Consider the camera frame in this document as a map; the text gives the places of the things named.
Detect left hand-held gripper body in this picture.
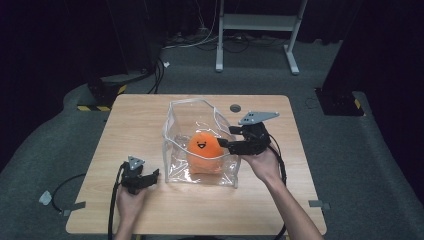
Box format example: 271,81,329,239
120,155,147,196

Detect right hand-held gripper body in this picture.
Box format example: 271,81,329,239
236,111,281,156

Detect clear plastic bag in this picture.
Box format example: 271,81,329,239
161,97,242,189

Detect orange plush toy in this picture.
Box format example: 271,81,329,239
186,131,225,175

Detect person's left hand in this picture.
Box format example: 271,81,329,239
115,186,148,221

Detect person's right hand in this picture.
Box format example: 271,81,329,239
240,147,283,185

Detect long grey tape strip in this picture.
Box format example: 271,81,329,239
62,201,87,217

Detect striped black stand base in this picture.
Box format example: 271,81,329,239
76,75,128,113

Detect small grey tape piece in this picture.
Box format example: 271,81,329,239
38,190,54,206

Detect grey tape at table edge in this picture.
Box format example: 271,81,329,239
307,199,331,211

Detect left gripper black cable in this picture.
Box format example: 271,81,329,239
107,161,130,240

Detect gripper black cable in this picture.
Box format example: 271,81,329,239
266,133,288,240
107,161,130,240

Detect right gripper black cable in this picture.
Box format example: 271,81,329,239
266,133,288,240

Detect black floor cable loop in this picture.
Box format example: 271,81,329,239
51,172,87,214

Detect floor cable bundle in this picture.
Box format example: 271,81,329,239
162,28,289,54

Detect black hanging cables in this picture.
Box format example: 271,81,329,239
147,57,166,95

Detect white metal stand frame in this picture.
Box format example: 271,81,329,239
215,0,310,76

